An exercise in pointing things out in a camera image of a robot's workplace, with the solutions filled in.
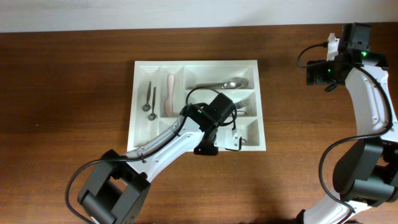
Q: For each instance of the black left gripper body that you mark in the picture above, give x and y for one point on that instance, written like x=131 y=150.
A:
x=208 y=145

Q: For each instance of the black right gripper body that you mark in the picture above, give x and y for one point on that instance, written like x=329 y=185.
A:
x=324 y=73

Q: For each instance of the pink plastic knife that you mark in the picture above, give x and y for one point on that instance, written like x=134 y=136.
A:
x=170 y=91

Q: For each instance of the large metal spoon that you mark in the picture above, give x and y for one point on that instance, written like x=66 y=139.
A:
x=239 y=82
x=224 y=85

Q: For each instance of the dark-handled small metal teaspoon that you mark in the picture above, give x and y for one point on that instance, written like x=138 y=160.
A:
x=152 y=116

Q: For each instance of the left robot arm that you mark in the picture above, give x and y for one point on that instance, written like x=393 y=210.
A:
x=118 y=185

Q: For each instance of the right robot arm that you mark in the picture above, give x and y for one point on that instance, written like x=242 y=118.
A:
x=358 y=172

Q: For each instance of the white plastic cutlery tray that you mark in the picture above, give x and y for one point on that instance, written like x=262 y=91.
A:
x=187 y=75

